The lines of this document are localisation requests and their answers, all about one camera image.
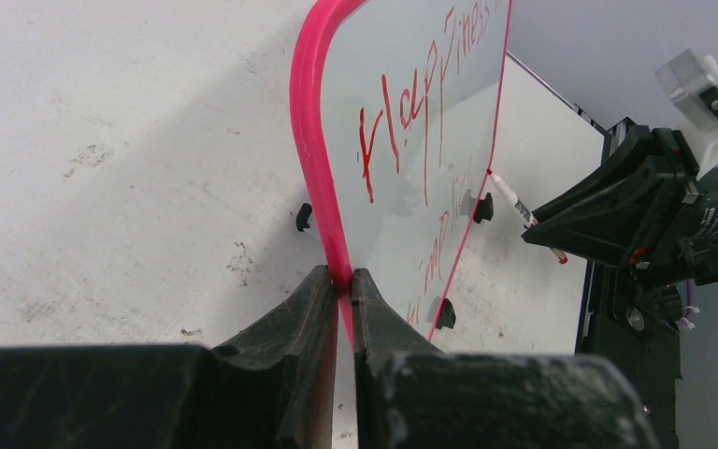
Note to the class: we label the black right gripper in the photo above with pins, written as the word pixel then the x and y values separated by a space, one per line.
pixel 640 207

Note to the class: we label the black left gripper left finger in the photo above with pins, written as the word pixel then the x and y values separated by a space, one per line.
pixel 277 375

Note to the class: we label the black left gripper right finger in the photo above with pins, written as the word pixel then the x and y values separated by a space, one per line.
pixel 389 415

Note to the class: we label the pink framed whiteboard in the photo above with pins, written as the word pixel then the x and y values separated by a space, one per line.
pixel 394 110

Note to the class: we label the black left whiteboard foot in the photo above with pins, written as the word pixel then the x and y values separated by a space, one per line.
pixel 446 315

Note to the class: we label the black whiteboard foot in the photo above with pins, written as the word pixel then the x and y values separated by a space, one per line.
pixel 446 315
pixel 484 209

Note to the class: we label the black right whiteboard foot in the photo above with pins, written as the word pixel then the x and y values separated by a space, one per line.
pixel 484 209

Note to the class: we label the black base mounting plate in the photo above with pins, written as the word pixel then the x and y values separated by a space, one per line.
pixel 636 329

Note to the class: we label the aluminium right side rail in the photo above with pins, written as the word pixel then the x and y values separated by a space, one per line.
pixel 613 136

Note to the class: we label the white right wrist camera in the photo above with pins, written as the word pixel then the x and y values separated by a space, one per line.
pixel 690 81

